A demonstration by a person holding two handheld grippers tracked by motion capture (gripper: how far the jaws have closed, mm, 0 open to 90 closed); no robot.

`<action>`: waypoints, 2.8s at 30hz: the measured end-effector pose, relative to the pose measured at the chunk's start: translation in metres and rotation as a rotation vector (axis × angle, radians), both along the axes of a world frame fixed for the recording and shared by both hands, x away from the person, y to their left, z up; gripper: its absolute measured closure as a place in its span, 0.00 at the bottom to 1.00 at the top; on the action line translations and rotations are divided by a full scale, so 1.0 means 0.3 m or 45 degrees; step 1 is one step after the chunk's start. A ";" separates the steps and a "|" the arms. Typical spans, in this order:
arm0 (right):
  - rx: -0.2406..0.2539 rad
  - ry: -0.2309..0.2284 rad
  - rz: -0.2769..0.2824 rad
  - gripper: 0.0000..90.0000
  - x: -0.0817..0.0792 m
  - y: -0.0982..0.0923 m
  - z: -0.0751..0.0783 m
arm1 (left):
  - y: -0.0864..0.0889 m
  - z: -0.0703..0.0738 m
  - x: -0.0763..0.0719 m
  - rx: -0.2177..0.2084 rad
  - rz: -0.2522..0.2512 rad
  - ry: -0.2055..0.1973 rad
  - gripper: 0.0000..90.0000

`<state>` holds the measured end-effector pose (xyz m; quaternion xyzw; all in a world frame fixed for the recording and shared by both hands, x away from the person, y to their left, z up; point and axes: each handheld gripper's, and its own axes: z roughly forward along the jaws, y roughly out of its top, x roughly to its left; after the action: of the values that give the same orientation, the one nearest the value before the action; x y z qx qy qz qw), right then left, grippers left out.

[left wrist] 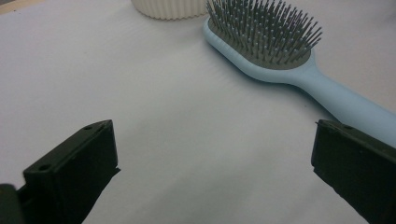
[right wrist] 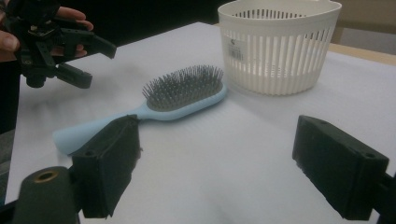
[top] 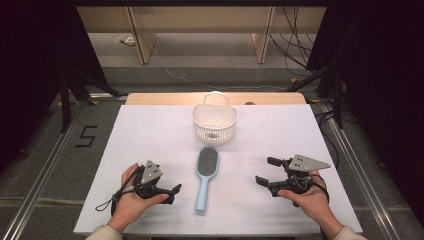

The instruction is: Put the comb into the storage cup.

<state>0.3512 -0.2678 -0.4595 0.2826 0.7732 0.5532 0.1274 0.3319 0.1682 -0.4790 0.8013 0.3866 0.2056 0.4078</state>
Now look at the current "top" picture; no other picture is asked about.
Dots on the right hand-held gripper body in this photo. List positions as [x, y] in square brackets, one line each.
[306, 163]

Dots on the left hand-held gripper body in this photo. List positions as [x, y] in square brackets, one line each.
[151, 173]

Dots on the light blue hairbrush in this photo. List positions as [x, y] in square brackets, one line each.
[207, 163]

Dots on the white plastic basket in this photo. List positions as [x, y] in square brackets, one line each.
[215, 120]

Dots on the person's left hand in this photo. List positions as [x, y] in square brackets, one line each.
[130, 208]

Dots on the person's right hand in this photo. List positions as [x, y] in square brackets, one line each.
[315, 205]

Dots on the white table mat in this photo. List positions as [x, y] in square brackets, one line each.
[250, 200]

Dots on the black tripod stand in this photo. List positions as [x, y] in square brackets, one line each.
[338, 100]
[65, 100]

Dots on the black curtain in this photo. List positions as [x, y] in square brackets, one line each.
[33, 66]
[383, 83]

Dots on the round floor socket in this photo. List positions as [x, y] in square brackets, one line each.
[125, 40]

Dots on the beige wooden desk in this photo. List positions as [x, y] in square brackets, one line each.
[200, 20]

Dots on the metal floor rail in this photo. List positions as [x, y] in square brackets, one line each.
[40, 190]
[363, 180]

